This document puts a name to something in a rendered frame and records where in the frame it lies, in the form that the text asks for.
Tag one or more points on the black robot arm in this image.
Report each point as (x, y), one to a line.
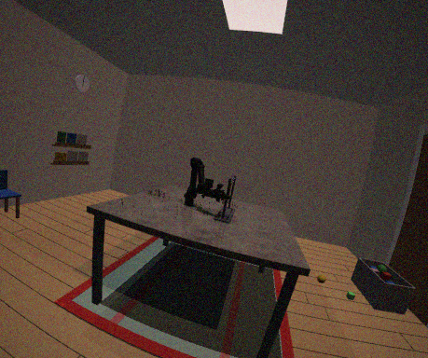
(203, 185)

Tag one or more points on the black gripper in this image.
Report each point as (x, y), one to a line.
(221, 195)

